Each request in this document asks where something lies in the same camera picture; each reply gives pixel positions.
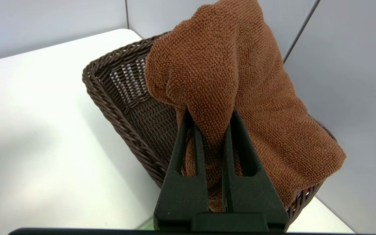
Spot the green plastic tray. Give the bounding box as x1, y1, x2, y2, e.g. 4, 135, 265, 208
136, 216, 156, 231

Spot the dark brown wicker basket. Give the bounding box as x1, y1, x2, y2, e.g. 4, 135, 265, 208
82, 31, 337, 229

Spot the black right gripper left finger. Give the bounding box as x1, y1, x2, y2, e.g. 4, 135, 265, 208
153, 108, 210, 230

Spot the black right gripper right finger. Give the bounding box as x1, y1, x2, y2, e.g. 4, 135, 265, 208
221, 108, 290, 230

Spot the brown microfiber towel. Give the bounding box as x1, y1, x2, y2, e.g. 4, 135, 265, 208
144, 0, 347, 212

